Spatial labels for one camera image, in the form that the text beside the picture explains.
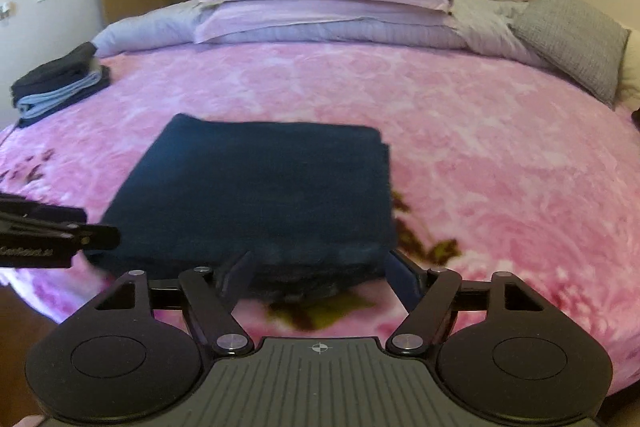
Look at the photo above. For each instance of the grey striped pillow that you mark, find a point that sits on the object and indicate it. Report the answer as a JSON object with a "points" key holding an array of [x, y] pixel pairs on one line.
{"points": [[575, 37]]}

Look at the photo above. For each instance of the black folded garment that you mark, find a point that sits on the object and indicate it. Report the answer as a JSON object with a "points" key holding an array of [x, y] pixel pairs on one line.
{"points": [[55, 72]]}

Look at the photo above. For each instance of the white wall fixture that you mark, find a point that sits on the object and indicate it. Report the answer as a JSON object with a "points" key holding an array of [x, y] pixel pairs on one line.
{"points": [[7, 12]]}

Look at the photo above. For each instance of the dark blue jeans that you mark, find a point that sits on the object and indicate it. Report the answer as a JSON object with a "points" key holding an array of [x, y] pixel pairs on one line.
{"points": [[250, 197]]}

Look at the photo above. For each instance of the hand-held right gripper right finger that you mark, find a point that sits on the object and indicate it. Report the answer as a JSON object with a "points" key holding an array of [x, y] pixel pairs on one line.
{"points": [[400, 279]]}

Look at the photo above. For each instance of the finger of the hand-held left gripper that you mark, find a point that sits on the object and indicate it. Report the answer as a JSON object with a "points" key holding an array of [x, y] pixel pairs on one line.
{"points": [[30, 209], [100, 237]]}

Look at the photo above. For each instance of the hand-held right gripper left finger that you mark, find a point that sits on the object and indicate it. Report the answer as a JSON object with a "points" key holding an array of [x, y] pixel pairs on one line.
{"points": [[242, 274]]}

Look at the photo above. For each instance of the white pillows at headboard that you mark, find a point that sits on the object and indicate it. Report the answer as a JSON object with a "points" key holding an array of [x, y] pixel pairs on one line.
{"points": [[631, 79]]}

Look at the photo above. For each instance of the pink floral blanket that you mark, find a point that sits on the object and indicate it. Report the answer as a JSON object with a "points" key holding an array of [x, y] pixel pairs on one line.
{"points": [[500, 157]]}

